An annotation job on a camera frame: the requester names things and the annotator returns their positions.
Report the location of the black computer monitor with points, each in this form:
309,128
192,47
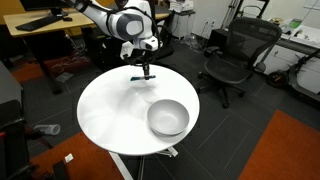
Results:
40,4

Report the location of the teal marker pen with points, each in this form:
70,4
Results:
137,79

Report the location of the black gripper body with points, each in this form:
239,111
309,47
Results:
145,59

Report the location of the black mesh office chair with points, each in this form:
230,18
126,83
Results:
226,68

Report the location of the white drawer cabinet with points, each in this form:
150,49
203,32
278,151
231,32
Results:
181,25

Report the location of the black computer case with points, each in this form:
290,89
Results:
218,38

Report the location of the white table base frame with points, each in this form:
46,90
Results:
120,165

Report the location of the grey floor plate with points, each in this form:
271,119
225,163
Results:
64,76

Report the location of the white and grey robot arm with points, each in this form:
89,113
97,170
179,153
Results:
130,25

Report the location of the wooden desk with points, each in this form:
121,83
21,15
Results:
13,23

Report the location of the black electric scooter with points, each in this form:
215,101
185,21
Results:
277,79

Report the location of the white bowl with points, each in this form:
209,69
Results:
168,116

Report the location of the small white paper tag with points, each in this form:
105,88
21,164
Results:
68,158

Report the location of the black tripod stand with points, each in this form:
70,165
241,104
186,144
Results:
231,13

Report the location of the black keyboard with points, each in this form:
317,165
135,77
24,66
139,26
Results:
38,23

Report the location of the green box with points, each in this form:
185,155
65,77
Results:
295,23

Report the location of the white device box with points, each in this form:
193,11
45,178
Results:
181,5

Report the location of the white side desk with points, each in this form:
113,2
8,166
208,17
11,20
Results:
300,50

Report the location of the black computer mouse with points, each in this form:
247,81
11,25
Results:
67,19

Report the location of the clear plastic cup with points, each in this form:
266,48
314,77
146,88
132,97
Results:
48,129

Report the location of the grey cabinet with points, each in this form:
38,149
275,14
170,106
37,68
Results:
8,83

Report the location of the white wall outlet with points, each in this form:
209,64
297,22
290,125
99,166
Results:
210,22

